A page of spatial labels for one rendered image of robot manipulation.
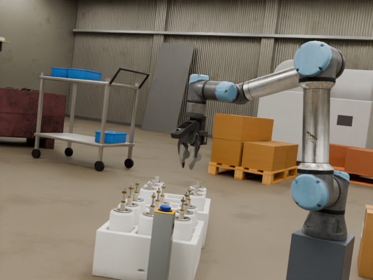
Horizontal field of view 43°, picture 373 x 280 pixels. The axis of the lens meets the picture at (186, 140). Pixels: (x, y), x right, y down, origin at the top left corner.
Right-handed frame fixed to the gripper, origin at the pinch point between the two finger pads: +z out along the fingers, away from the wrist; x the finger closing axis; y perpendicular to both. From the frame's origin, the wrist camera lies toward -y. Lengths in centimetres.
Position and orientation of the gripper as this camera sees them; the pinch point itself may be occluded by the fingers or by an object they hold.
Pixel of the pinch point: (186, 165)
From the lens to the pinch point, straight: 184.2
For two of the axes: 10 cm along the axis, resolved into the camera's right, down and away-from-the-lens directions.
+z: -1.1, 9.9, 0.7
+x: -7.8, -1.3, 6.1
